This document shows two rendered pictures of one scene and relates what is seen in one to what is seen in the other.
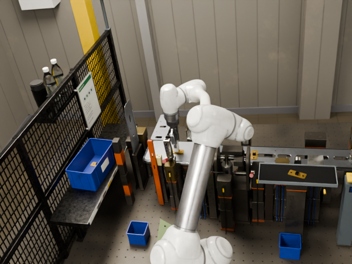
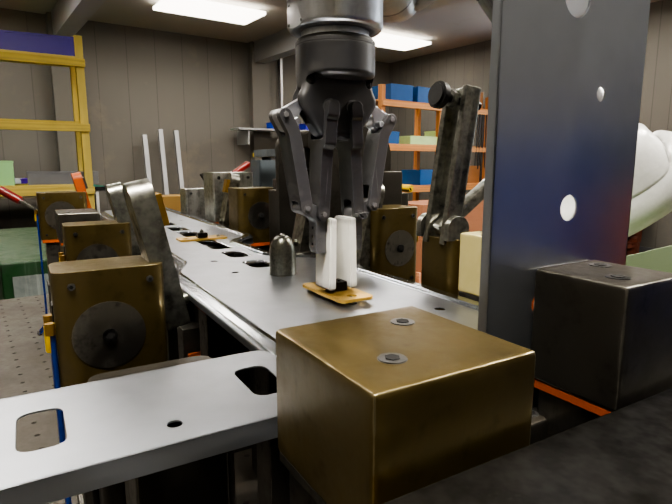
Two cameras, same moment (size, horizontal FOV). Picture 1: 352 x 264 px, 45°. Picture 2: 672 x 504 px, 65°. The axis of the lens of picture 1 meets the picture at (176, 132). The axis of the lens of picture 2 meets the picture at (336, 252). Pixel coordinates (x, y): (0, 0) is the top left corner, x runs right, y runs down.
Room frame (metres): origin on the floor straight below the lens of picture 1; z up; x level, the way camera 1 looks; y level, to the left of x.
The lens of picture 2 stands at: (2.45, 0.36, 1.13)
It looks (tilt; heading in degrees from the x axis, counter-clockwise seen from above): 10 degrees down; 223
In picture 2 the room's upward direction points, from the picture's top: straight up
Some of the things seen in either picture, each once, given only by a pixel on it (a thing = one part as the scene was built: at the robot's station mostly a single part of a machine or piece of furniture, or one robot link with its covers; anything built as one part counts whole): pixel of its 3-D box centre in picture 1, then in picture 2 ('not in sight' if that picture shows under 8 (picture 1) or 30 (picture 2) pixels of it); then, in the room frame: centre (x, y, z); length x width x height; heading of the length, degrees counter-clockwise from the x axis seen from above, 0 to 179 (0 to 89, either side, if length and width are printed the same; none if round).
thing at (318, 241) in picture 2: not in sight; (309, 227); (2.09, 0.00, 1.07); 0.03 x 0.01 x 0.05; 163
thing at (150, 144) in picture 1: (156, 174); not in sight; (1.95, 0.15, 0.95); 0.03 x 0.01 x 0.50; 73
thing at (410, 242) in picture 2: (201, 190); (391, 328); (1.82, -0.10, 0.88); 0.11 x 0.07 x 0.37; 163
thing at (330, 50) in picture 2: (173, 124); (335, 89); (2.07, 0.01, 1.20); 0.08 x 0.07 x 0.09; 163
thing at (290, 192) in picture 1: (295, 208); not in sight; (1.54, -0.56, 0.92); 0.10 x 0.08 x 0.45; 73
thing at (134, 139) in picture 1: (131, 127); (572, 92); (2.15, 0.26, 1.17); 0.12 x 0.01 x 0.34; 163
